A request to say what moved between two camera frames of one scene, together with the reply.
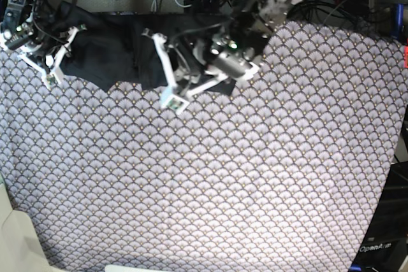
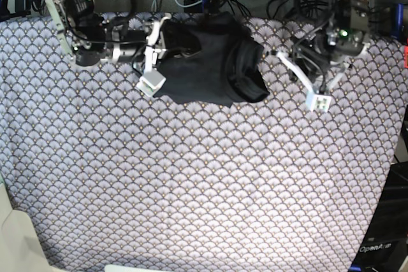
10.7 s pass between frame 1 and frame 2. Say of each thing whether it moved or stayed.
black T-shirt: moved
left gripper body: moved
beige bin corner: stayed
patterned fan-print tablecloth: stayed
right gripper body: moved
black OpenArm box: stayed
